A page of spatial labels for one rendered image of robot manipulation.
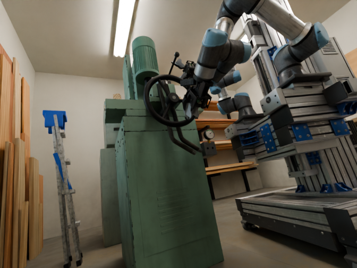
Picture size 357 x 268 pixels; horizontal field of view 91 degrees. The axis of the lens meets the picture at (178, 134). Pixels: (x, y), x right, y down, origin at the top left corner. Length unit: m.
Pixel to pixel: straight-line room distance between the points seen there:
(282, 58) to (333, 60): 0.54
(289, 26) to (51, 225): 3.41
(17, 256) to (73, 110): 2.33
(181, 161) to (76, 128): 2.76
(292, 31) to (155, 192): 1.02
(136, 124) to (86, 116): 2.68
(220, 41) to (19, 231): 1.97
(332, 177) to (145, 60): 1.33
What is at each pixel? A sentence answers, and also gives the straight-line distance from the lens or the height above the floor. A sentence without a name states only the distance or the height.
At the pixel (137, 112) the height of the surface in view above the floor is 0.82.
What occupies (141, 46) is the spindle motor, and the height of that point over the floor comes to 1.38.
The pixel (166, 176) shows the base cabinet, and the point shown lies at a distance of 0.94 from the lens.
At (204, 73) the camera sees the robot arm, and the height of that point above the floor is 0.76.
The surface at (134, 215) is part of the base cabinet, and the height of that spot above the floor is 0.31.
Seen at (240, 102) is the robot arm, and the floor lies 0.96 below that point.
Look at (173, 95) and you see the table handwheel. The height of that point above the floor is 0.82.
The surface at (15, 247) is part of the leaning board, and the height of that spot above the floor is 0.16.
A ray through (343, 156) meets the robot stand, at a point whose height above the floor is 0.41.
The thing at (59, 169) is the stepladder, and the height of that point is 0.66.
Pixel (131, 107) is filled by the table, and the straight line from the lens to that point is 1.01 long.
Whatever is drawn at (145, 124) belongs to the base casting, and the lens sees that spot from 0.98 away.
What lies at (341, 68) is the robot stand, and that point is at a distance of 1.67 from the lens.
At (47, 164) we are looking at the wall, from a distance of 3.43.
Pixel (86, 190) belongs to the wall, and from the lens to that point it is 3.31.
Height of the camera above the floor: 0.40
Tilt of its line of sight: 16 degrees up
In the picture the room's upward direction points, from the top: 10 degrees counter-clockwise
